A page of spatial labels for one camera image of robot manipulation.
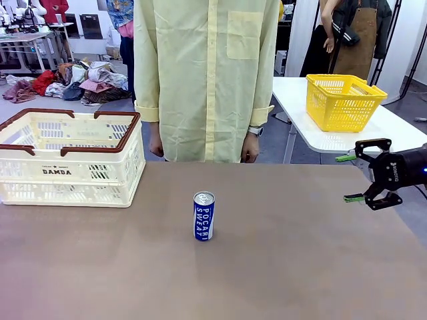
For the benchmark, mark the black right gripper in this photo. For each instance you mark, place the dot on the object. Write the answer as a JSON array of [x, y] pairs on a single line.
[[400, 170]]

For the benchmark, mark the blue Pocari Sweat can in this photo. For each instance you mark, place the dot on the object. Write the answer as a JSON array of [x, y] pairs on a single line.
[[204, 220]]

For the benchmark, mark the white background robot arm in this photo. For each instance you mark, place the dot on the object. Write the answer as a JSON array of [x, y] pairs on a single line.
[[40, 10]]

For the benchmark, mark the yellow plastic basket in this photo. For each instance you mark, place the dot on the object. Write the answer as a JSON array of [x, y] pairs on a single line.
[[337, 113]]

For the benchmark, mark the cream plastic shopping basket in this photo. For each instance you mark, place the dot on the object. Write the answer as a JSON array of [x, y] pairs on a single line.
[[70, 193]]

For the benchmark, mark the person's left hand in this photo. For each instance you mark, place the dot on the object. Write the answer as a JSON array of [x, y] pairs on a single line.
[[250, 150]]

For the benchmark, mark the person's right hand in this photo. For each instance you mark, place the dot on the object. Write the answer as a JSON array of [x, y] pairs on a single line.
[[156, 145]]

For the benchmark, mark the grey table leg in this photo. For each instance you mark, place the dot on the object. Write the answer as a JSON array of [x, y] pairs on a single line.
[[289, 146]]

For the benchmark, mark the white side table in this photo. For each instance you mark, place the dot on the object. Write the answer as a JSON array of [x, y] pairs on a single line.
[[300, 100]]

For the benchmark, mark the silver wristwatch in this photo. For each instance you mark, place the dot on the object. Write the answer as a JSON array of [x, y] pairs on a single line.
[[256, 130]]

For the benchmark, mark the black light stand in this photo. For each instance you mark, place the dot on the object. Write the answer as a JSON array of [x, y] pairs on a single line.
[[383, 40], [415, 50]]

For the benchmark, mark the person in brown apron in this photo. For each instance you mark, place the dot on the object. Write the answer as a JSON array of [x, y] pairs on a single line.
[[357, 33]]

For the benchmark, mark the white computer box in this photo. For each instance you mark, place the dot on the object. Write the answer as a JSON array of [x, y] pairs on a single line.
[[281, 61]]

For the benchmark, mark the person in yellow shirt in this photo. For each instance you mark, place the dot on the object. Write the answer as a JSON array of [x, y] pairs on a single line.
[[200, 83]]

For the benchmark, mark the person in blue patterned shirt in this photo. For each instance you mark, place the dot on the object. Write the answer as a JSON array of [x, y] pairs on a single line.
[[125, 13]]

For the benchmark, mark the pile of colourful clothes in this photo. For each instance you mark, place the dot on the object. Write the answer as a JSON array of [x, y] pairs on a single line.
[[73, 83]]

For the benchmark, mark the black monitor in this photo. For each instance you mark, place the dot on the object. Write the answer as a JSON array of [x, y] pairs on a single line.
[[90, 26], [70, 25]]

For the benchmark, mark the person in red top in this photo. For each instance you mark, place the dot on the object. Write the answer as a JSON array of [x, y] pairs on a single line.
[[56, 8]]

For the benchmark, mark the grey metal workbench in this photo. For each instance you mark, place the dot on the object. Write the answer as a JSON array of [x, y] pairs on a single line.
[[30, 38]]

